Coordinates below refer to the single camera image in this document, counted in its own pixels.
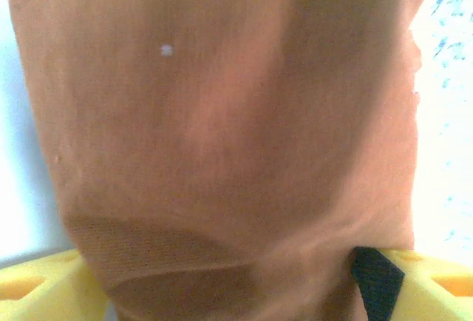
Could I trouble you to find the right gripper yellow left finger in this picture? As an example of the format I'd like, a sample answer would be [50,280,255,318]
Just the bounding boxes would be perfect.
[0,249,109,321]

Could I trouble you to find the brown long pants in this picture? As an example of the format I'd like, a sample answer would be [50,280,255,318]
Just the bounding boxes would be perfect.
[6,0,441,321]

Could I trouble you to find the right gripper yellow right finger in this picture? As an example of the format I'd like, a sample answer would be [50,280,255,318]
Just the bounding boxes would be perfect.
[350,246,473,321]

